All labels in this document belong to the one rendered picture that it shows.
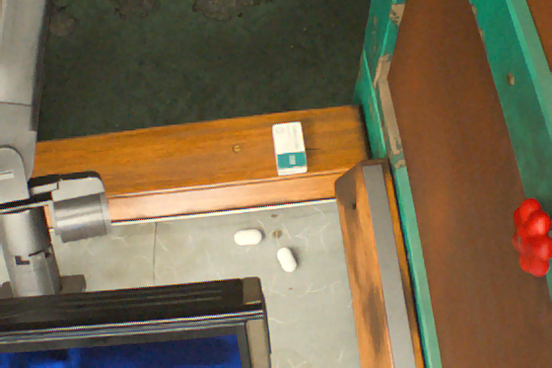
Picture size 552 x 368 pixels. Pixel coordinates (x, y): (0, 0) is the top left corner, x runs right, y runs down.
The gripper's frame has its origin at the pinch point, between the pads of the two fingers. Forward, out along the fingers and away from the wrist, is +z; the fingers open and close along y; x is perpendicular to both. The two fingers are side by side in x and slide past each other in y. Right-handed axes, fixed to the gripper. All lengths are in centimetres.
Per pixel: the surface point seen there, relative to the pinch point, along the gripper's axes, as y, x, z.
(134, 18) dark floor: 1, 126, -25
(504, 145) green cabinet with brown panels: 42, -27, -29
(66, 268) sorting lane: 0.9, 11.0, -6.5
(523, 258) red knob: 39, -38, -26
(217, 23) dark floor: 23, 122, -21
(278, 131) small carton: 29.6, 16.3, -19.4
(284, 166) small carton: 29.7, 13.2, -15.9
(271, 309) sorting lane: 25.9, 5.8, -0.6
